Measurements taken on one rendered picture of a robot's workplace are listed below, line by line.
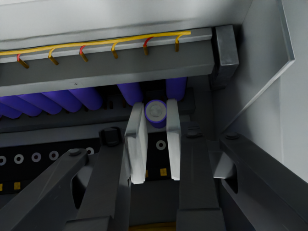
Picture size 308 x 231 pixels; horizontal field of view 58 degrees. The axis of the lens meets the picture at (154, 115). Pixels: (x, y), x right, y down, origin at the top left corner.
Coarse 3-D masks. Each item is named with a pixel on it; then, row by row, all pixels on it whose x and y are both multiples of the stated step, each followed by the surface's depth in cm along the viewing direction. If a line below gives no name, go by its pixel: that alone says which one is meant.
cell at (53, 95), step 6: (60, 90) 23; (66, 90) 24; (48, 96) 23; (54, 96) 23; (60, 96) 23; (66, 96) 24; (72, 96) 25; (60, 102) 24; (66, 102) 25; (72, 102) 26; (78, 102) 27; (66, 108) 26; (72, 108) 27; (78, 108) 27
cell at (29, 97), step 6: (18, 96) 22; (24, 96) 22; (30, 96) 22; (36, 96) 23; (42, 96) 24; (30, 102) 24; (36, 102) 24; (42, 102) 24; (48, 102) 25; (54, 102) 26; (42, 108) 26; (48, 108) 26; (54, 108) 27; (60, 108) 28; (54, 114) 28
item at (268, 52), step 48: (0, 0) 14; (48, 0) 14; (96, 0) 15; (144, 0) 15; (192, 0) 15; (240, 0) 16; (0, 48) 18; (240, 48) 19; (288, 48) 12; (240, 96) 20; (0, 144) 32
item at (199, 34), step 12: (168, 36) 18; (192, 36) 18; (204, 36) 18; (60, 48) 18; (72, 48) 18; (84, 48) 18; (96, 48) 18; (108, 48) 18; (120, 48) 19; (0, 60) 19; (12, 60) 19
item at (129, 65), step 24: (48, 48) 17; (144, 48) 18; (168, 48) 19; (192, 48) 19; (0, 72) 19; (24, 72) 19; (48, 72) 19; (72, 72) 19; (96, 72) 19; (120, 72) 18; (144, 72) 18; (168, 72) 19; (192, 72) 19; (0, 96) 20
